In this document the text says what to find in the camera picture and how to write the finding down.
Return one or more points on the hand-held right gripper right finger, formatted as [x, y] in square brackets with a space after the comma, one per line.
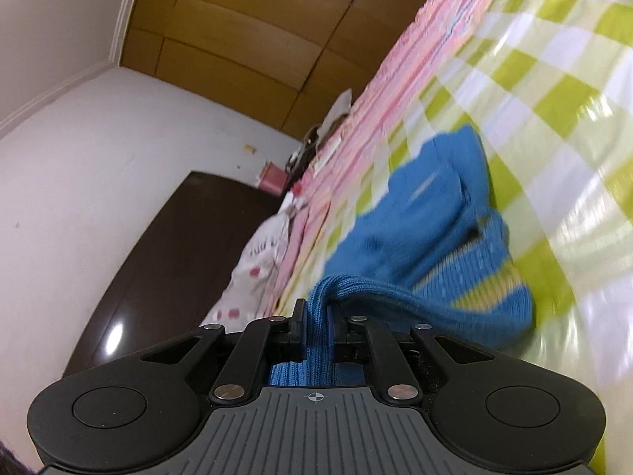
[348, 339]

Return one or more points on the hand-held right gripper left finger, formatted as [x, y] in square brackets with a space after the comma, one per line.
[292, 336]

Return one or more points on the blue striped knit sweater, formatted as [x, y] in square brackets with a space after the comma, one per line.
[420, 237]

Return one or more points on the grey pillow with pink print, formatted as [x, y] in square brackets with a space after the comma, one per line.
[257, 267]

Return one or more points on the dark wooden headboard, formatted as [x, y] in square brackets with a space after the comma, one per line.
[163, 267]

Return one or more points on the pink bin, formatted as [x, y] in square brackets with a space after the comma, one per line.
[273, 178]

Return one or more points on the grey cloth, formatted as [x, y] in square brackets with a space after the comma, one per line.
[339, 106]

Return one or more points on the pink striped quilt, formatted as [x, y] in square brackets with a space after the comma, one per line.
[395, 84]

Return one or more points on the wooden wardrobe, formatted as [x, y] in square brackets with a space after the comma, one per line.
[247, 34]

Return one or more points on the green checkered bed sheet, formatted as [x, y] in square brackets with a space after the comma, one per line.
[568, 109]

